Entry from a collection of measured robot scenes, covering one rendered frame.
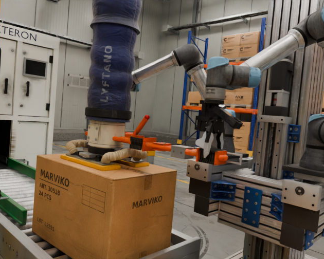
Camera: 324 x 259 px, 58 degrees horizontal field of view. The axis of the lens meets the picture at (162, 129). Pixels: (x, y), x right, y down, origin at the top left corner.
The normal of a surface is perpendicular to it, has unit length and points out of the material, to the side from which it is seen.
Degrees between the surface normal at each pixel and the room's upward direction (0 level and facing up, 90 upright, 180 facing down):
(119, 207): 90
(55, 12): 90
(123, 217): 90
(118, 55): 78
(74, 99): 90
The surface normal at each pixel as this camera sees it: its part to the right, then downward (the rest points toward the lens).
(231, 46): -0.68, 0.00
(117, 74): 0.41, -0.28
